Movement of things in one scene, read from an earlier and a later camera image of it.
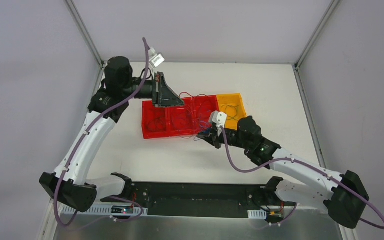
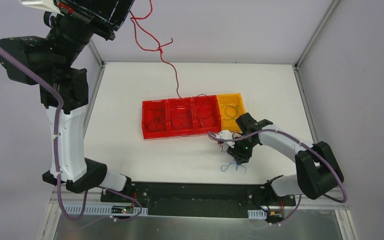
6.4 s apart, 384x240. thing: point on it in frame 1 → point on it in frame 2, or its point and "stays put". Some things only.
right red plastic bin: x=203 y=107 stays put
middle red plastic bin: x=182 y=121 stays put
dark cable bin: x=156 y=123 stays put
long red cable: x=195 y=95 → x=137 y=19
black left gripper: x=159 y=89 → x=104 y=16
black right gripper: x=217 y=137 → x=240 y=153
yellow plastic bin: x=232 y=105 stays put
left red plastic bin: x=156 y=121 stays put
